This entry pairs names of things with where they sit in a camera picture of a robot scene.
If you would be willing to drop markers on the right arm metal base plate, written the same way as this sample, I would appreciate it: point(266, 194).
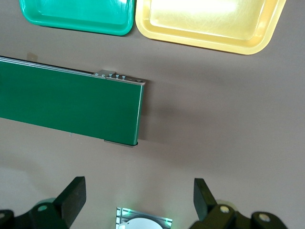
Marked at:
point(121, 214)

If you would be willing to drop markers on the green plastic tray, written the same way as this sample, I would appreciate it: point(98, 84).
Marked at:
point(78, 14)

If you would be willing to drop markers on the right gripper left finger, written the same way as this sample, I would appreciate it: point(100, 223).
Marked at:
point(71, 198)

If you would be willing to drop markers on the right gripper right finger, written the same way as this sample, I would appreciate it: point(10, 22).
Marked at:
point(205, 202)

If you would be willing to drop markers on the green conveyor belt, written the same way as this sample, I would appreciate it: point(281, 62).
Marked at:
point(71, 102)

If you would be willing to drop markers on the yellow plastic tray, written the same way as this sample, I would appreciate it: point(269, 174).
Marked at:
point(202, 23)

